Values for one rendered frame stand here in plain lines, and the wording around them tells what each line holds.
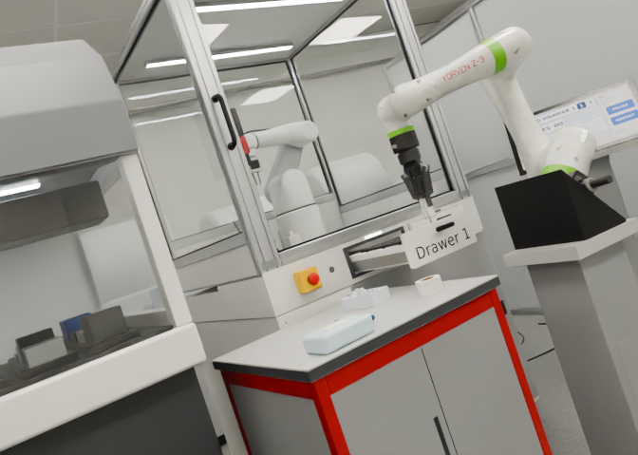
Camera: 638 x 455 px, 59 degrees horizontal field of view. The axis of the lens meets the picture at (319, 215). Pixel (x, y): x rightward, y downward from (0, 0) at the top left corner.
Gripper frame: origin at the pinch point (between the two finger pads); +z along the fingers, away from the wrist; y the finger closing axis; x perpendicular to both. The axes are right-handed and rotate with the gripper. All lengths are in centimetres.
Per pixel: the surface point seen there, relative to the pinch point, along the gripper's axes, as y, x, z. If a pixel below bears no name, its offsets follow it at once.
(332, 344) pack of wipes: 35, -71, 20
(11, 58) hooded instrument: -5, -109, -70
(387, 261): -3.0, -21.0, 12.1
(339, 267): -23.0, -26.5, 9.7
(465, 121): -122, 170, -43
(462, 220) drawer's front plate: 10.7, 2.9, 7.6
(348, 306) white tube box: -1.8, -41.2, 20.0
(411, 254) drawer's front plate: 10.7, -21.8, 11.2
